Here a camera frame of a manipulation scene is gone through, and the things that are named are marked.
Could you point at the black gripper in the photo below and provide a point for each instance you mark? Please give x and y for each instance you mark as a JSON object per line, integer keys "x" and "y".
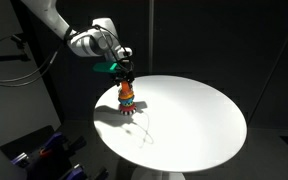
{"x": 124, "y": 72}

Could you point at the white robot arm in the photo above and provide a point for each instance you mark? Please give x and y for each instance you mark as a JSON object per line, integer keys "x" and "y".
{"x": 100, "y": 39}

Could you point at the orange rod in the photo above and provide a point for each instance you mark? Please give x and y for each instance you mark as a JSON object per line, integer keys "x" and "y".
{"x": 125, "y": 86}

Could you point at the black white striped base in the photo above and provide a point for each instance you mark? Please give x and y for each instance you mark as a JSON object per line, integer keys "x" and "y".
{"x": 129, "y": 112}

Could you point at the green wrist camera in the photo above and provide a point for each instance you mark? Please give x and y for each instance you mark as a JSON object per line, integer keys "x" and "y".
{"x": 106, "y": 67}

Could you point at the white table pedestal base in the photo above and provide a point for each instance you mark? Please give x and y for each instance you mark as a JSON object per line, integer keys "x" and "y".
{"x": 141, "y": 173}

